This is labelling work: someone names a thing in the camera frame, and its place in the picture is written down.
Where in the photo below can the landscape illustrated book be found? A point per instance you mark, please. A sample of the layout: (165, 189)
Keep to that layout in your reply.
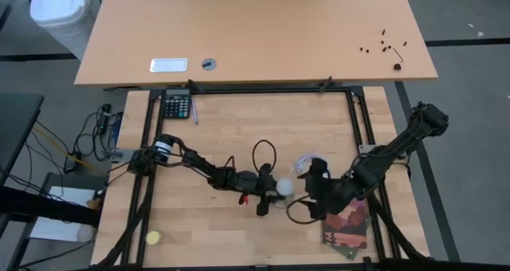
(346, 235)

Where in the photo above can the black side table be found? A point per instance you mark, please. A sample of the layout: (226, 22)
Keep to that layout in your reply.
(16, 127)

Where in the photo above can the black bar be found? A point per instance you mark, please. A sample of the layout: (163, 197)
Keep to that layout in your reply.
(40, 207)

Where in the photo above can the white sheet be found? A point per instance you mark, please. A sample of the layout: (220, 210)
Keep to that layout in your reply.
(60, 233)

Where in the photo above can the white trash bin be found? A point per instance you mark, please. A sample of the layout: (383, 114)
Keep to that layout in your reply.
(60, 12)

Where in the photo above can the small black knob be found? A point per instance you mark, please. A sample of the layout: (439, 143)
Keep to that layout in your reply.
(397, 66)

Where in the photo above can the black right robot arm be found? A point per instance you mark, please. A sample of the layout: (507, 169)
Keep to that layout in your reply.
(398, 143)

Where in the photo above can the black allen key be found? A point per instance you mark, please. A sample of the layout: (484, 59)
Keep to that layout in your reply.
(398, 55)

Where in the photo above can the light wooden desk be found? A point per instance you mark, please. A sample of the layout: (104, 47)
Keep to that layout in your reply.
(255, 32)

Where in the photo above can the black calculator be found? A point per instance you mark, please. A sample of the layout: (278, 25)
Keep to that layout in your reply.
(176, 103)

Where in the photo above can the round grey desk grommet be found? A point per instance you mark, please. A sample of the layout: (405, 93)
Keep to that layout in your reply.
(209, 64)

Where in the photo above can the pale purple pen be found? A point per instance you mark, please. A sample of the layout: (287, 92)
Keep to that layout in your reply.
(194, 111)

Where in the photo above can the green card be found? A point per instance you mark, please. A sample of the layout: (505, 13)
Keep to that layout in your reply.
(350, 254)

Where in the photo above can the yellow round disc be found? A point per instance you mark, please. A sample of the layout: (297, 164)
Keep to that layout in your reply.
(154, 237)

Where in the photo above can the black desk clamp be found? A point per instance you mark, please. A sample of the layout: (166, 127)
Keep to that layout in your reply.
(326, 84)
(195, 86)

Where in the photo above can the black power adapter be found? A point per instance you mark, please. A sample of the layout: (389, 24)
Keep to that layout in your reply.
(72, 165)

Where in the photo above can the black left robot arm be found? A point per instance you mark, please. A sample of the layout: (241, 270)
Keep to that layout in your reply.
(199, 165)

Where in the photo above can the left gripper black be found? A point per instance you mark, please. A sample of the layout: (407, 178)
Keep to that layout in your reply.
(263, 183)

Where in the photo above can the black aluminium table frame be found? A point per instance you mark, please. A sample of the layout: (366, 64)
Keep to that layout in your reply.
(279, 91)

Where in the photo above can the silver rectangular desk plate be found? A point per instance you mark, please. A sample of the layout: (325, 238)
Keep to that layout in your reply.
(168, 65)

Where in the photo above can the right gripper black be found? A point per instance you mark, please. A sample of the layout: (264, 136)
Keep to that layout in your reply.
(326, 195)

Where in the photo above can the white lightbulb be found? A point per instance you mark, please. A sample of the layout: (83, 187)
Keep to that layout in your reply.
(285, 186)

